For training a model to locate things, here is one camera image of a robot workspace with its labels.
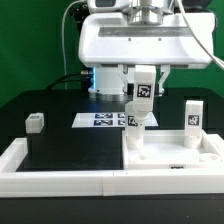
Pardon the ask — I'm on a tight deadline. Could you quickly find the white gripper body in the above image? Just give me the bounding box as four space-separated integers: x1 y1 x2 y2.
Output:
79 12 215 69

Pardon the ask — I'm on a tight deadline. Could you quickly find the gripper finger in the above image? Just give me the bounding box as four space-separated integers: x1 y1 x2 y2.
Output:
118 64 135 95
155 65 170 96

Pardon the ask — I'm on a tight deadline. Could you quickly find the white marker plate with tags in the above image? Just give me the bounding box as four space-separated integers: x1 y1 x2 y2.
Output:
72 111 159 129

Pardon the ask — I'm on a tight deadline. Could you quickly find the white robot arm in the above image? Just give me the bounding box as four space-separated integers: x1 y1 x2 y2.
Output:
79 0 217 99

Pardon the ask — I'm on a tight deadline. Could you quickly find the white cable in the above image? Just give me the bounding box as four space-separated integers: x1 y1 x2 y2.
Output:
61 0 224 90

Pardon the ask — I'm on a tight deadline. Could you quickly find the white square tabletop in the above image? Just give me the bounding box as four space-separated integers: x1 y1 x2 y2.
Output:
122 130 224 170

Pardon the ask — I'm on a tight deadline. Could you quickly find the black cable bundle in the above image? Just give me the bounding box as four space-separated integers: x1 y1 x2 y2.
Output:
45 71 93 91

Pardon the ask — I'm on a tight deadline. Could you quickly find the white U-shaped fence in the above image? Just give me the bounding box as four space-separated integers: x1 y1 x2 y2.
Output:
0 138 224 198

